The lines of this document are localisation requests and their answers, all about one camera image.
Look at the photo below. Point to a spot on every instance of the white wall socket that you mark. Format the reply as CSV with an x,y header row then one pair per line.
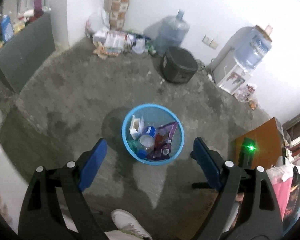
x,y
206,39

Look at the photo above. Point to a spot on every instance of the pink cloth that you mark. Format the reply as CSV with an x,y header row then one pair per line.
x,y
282,190

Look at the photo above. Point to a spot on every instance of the pile of printed packets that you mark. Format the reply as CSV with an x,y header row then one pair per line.
x,y
112,42

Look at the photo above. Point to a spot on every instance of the beige wall switch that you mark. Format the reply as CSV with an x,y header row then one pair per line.
x,y
214,44

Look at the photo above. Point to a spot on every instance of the patterned rolled mat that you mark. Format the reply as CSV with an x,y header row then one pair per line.
x,y
120,2

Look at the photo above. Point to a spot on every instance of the dark wooden furniture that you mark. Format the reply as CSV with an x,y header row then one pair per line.
x,y
297,123

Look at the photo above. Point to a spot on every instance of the plastic-wrapped water jug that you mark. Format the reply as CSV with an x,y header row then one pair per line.
x,y
171,32

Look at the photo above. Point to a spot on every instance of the bag of snacks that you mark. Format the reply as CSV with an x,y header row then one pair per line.
x,y
247,95

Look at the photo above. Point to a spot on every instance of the white small carton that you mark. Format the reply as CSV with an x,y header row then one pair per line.
x,y
135,127

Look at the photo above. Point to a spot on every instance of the white shoe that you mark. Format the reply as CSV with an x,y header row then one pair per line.
x,y
128,223

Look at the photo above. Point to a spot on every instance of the blue dispenser water bottle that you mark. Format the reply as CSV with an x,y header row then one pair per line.
x,y
252,47

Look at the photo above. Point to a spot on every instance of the blue plastic mesh basket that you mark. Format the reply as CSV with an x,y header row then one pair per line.
x,y
177,140

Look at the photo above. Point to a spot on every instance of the purple snack bag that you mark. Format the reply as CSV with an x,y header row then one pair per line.
x,y
165,135

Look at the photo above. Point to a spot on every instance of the purple cup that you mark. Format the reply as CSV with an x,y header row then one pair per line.
x,y
38,7

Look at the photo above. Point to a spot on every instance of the orange wooden board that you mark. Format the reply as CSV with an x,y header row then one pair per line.
x,y
267,140

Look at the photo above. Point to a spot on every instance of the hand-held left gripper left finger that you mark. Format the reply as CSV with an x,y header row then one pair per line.
x,y
92,165

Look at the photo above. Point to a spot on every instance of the grey cabinet with clutter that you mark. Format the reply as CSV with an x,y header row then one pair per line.
x,y
27,52

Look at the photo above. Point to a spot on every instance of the blue plastic bottle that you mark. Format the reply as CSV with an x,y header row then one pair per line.
x,y
7,28

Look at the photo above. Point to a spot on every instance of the white water dispenser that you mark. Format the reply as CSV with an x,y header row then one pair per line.
x,y
225,72

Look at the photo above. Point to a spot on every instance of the black printed shirt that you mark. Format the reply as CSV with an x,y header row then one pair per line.
x,y
296,197

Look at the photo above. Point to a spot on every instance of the black bucket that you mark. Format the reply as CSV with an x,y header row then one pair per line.
x,y
180,65

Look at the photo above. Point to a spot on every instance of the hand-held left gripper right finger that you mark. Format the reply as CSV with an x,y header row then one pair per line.
x,y
206,165

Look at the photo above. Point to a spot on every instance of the white plastic bag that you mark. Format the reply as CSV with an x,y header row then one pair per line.
x,y
97,21

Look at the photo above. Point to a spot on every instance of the teal plastic wrapper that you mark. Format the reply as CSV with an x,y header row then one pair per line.
x,y
133,145

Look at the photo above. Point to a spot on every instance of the blue-label plastic bottle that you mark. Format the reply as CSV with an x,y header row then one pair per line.
x,y
147,140

